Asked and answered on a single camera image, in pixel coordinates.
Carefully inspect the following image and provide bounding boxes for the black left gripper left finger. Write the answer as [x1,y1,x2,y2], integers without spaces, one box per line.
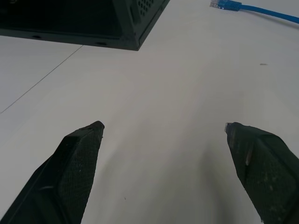
[0,120,105,224]

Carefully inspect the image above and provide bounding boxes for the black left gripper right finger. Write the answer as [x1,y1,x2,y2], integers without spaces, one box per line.
[223,122,299,224]

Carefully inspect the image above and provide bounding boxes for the blue ethernet cable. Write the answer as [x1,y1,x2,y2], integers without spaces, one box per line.
[210,0,299,25]

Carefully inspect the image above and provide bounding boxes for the black computer case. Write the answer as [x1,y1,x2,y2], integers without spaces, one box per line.
[0,0,171,51]

